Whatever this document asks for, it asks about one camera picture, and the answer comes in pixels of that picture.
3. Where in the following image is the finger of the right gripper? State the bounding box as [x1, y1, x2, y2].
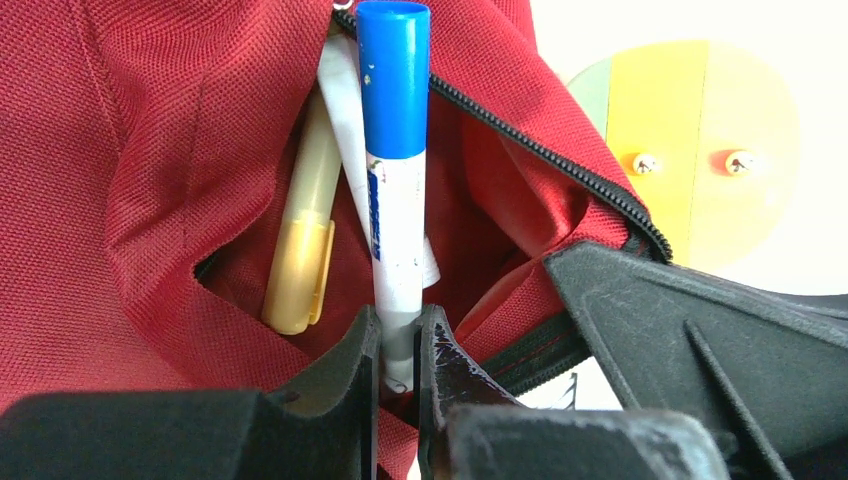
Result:
[545, 243, 847, 479]

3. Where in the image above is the white cylinder with coloured disc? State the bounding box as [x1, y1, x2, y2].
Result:
[568, 40, 800, 274]

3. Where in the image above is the green white glue stick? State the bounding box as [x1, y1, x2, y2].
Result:
[317, 33, 371, 248]

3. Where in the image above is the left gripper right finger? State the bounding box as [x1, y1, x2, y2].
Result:
[415, 306, 729, 479]

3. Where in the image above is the red backpack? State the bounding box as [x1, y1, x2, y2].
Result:
[0, 0, 674, 480]

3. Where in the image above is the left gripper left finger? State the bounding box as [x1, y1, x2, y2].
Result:
[1, 307, 380, 479]

